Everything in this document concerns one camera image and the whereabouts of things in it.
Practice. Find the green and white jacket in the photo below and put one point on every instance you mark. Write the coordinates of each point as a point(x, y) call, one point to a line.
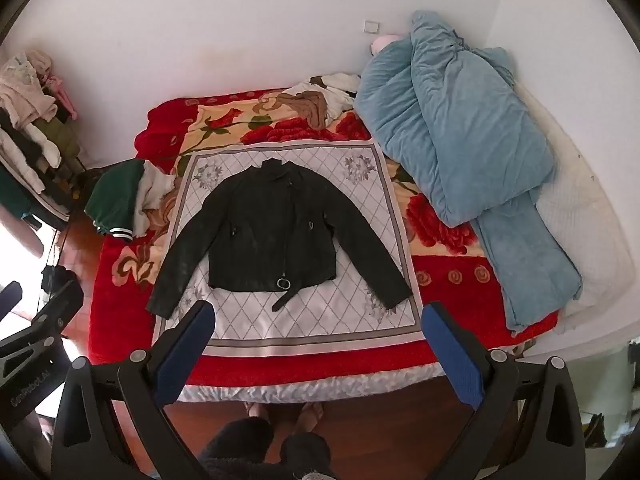
point(117, 195)

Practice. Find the white diamond-patterned cloth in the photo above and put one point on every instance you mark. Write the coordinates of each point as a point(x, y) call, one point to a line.
point(310, 325)

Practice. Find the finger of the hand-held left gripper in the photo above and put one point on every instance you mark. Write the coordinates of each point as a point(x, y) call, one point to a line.
point(9, 300)
point(60, 305)

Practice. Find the white wall switch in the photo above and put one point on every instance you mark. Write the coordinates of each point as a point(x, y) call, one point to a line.
point(371, 27)

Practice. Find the person's right leg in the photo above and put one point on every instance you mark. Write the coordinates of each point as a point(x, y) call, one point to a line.
point(307, 452)

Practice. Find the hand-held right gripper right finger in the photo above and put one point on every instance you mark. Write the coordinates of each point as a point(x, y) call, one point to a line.
point(452, 360)

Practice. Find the brown and white garment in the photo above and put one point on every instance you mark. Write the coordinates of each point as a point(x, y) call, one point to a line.
point(312, 102)

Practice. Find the stack of folded clothes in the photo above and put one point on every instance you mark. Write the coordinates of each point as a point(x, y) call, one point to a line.
point(25, 110)

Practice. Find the white satin bed skirt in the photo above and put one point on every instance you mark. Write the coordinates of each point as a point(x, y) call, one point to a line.
point(300, 385)

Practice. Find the black leather jacket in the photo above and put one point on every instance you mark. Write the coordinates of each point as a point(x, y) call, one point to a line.
point(270, 230)

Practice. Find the light blue quilt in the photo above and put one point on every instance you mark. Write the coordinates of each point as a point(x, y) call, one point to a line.
point(450, 125)

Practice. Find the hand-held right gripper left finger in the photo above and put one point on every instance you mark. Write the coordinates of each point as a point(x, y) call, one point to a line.
point(185, 352)

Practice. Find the red floral blanket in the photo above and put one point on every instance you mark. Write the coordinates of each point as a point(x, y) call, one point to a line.
point(440, 270)

